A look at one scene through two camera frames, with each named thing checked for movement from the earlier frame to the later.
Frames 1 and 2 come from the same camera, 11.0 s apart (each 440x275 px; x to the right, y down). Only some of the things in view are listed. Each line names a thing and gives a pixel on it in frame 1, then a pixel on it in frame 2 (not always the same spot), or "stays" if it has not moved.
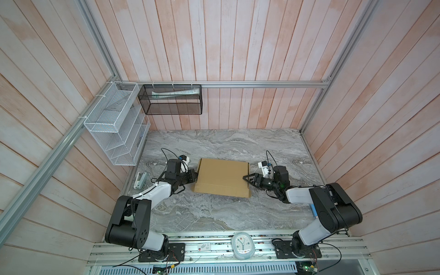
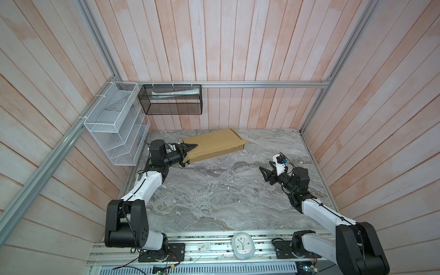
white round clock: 243,245 stays
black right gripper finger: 254,179 -> 268,176
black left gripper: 192,179 -> 185,149
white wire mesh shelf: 120,124 stays
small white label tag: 204,246 stays
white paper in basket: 165,94 stays
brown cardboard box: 222,177 -> 213,144
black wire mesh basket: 171,99 stays
